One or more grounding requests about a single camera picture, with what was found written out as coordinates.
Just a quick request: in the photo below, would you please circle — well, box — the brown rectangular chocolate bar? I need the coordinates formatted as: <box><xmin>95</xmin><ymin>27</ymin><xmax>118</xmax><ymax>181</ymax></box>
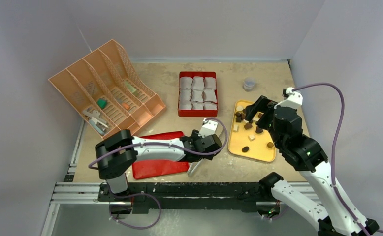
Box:
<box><xmin>244</xmin><ymin>123</ymin><xmax>253</xmax><ymax>130</ymax></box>

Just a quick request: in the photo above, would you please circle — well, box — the white rectangular chocolate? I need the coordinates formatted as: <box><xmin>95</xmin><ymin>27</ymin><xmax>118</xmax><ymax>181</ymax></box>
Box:
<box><xmin>233</xmin><ymin>124</ymin><xmax>239</xmax><ymax>132</ymax></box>

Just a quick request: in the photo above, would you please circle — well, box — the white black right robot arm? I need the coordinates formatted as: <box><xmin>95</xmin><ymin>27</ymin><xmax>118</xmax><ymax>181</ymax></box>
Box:
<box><xmin>245</xmin><ymin>95</ymin><xmax>380</xmax><ymax>236</ymax></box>

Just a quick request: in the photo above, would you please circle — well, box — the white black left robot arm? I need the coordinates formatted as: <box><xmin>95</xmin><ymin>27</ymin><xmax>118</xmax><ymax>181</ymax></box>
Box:
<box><xmin>88</xmin><ymin>130</ymin><xmax>225</xmax><ymax>201</ymax></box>

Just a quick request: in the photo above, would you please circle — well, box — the red chocolate box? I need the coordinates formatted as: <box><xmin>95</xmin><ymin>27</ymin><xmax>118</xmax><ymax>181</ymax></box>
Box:
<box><xmin>177</xmin><ymin>71</ymin><xmax>219</xmax><ymax>118</ymax></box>

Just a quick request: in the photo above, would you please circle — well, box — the small clear plastic cup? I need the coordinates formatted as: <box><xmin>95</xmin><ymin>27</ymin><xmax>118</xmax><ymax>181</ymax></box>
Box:
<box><xmin>243</xmin><ymin>77</ymin><xmax>256</xmax><ymax>91</ymax></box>

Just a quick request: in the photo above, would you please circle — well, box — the yellow plastic tray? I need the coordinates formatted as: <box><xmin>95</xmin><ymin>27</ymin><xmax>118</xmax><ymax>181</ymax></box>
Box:
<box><xmin>227</xmin><ymin>100</ymin><xmax>276</xmax><ymax>162</ymax></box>

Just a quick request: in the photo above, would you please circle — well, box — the red box lid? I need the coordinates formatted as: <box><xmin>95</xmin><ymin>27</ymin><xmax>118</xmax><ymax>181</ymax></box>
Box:
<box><xmin>132</xmin><ymin>131</ymin><xmax>189</xmax><ymax>180</ymax></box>

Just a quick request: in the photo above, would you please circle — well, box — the orange block in organizer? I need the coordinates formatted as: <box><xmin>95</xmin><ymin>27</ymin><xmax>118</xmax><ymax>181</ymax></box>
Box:
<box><xmin>121</xmin><ymin>103</ymin><xmax>131</xmax><ymax>111</ymax></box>

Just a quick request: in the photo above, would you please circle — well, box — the light green eraser box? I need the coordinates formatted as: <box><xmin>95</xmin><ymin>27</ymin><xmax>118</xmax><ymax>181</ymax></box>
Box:
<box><xmin>124</xmin><ymin>81</ymin><xmax>138</xmax><ymax>96</ymax></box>

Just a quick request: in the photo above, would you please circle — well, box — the green block in organizer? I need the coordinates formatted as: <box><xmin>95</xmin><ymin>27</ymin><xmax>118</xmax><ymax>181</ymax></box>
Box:
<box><xmin>96</xmin><ymin>99</ymin><xmax>108</xmax><ymax>110</ymax></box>

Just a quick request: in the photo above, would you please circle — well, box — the peach plastic file organizer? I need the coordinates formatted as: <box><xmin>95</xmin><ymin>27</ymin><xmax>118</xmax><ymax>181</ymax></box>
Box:
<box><xmin>49</xmin><ymin>39</ymin><xmax>166</xmax><ymax>140</ymax></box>

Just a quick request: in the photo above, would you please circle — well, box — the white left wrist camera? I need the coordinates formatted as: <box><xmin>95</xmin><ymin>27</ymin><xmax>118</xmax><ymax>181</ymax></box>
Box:
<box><xmin>199</xmin><ymin>118</ymin><xmax>219</xmax><ymax>138</ymax></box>

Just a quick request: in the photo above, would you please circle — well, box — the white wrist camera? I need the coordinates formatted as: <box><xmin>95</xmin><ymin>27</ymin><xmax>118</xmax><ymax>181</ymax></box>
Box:
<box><xmin>199</xmin><ymin>118</ymin><xmax>219</xmax><ymax>138</ymax></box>
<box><xmin>274</xmin><ymin>87</ymin><xmax>303</xmax><ymax>109</ymax></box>

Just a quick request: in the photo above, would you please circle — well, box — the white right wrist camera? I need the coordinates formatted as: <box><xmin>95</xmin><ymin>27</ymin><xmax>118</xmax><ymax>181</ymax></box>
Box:
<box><xmin>274</xmin><ymin>87</ymin><xmax>303</xmax><ymax>109</ymax></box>

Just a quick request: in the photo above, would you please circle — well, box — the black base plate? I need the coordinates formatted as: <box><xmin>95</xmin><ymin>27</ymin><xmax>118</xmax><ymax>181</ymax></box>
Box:
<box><xmin>98</xmin><ymin>182</ymin><xmax>277</xmax><ymax>214</ymax></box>

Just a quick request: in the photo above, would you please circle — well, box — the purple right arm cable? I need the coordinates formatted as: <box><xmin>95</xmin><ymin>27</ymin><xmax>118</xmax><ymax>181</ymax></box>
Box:
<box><xmin>291</xmin><ymin>83</ymin><xmax>383</xmax><ymax>236</ymax></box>

